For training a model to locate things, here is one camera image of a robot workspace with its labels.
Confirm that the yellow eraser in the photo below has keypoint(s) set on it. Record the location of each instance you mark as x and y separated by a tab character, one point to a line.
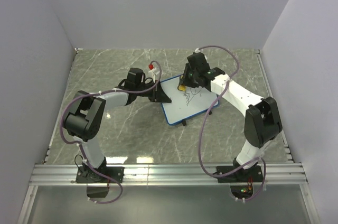
181	86

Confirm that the aluminium front rail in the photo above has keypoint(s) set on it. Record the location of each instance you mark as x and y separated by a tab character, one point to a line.
163	175

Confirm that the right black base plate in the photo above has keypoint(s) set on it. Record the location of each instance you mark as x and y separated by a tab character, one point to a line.
253	174

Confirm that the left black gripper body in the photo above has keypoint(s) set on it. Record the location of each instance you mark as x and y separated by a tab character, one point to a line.
151	94

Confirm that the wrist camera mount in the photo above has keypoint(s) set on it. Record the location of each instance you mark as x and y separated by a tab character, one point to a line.
153	72
197	50

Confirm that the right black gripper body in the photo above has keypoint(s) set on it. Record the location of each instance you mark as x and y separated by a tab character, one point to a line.
194	75

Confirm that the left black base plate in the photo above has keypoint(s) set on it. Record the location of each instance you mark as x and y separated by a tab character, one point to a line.
87	175

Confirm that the wire whiteboard stand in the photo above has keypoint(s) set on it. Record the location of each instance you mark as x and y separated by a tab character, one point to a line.
198	116

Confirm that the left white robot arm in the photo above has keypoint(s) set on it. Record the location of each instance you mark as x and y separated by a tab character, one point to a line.
83	116

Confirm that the blue framed whiteboard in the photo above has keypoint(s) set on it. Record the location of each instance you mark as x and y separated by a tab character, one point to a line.
184	104

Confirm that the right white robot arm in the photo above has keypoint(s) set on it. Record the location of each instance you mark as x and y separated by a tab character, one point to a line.
262	119

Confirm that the aluminium rail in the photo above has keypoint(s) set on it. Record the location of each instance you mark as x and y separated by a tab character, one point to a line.
163	175
275	112

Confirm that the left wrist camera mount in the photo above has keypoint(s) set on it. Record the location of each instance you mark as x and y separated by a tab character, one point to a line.
153	72

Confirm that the aluminium right side rail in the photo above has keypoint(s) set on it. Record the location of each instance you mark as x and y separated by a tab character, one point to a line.
275	112

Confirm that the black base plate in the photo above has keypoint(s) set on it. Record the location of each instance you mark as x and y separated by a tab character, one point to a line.
87	175
253	174

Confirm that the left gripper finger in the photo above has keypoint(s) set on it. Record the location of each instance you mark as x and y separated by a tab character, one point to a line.
159	91
164	99

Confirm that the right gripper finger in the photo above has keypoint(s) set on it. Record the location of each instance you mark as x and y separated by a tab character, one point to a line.
189	83
185	77

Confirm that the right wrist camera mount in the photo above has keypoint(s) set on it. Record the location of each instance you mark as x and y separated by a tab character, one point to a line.
197	50

